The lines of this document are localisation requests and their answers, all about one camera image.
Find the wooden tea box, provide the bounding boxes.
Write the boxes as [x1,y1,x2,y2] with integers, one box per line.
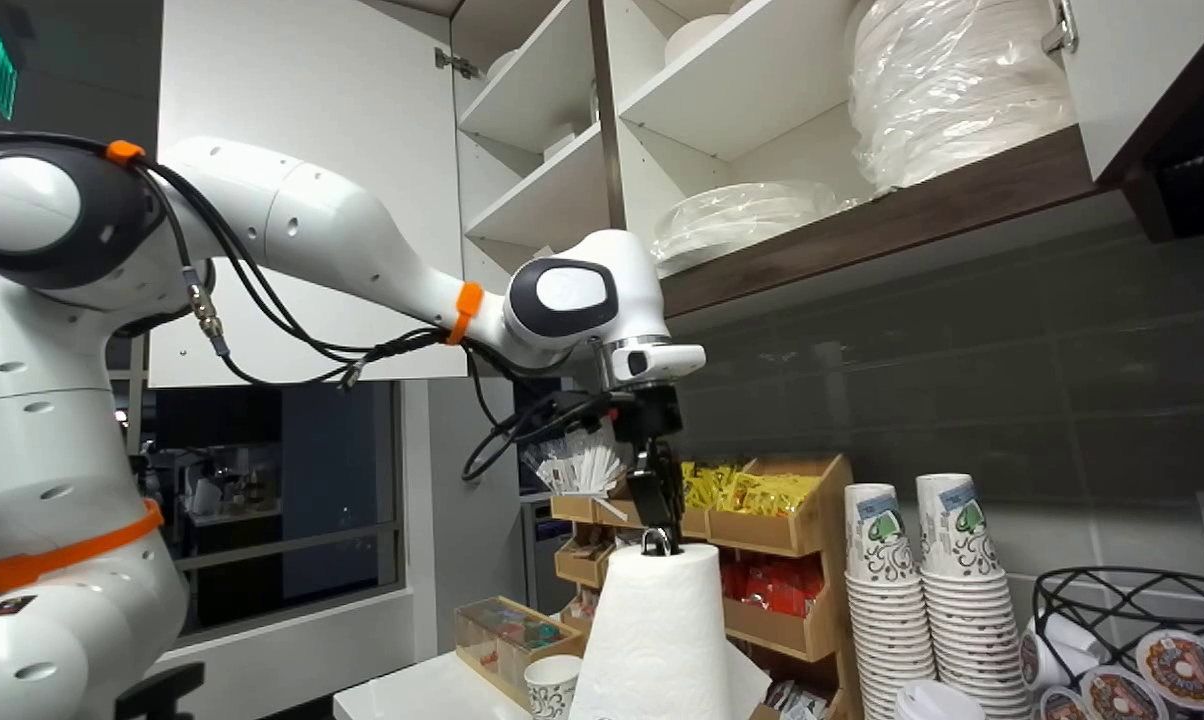
[450,595,579,703]

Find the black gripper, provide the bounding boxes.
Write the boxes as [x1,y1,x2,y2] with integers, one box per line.
[610,386,685,550]

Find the black wire basket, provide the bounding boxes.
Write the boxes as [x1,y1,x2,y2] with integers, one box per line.
[1028,565,1204,720]

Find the paper cup stack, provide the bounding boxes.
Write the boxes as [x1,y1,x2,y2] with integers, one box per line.
[842,482,937,720]
[917,470,1030,720]

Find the white plates on shelf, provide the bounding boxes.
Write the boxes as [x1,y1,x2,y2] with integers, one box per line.
[646,181,842,272]

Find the metal paper towel holder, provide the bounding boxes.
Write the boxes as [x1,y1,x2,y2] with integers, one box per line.
[640,527,674,555]

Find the white upper cabinet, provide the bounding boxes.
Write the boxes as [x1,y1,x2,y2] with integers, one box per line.
[442,0,1204,315]

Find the wrapped white plates stack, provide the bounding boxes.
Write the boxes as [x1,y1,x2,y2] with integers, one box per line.
[847,0,1073,190]

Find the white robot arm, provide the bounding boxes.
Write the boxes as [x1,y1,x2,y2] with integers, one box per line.
[0,131,704,720]

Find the white plastic utensils bundle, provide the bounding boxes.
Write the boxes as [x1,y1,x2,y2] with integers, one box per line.
[535,443,624,507]

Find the wooden condiment organizer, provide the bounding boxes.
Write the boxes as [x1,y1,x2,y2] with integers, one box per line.
[552,456,863,720]

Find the right paper cup stack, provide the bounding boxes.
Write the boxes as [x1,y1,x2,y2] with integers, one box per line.
[917,470,1030,720]

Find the left paper cup stack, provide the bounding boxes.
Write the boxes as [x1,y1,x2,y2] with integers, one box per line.
[842,482,937,720]

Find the white paper towel roll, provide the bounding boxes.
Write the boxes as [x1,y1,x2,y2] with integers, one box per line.
[568,542,767,720]

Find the white cabinet door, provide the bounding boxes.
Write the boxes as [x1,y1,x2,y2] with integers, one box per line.
[146,0,463,386]

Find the small paper cup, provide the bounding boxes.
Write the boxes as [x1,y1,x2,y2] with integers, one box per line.
[525,657,579,720]

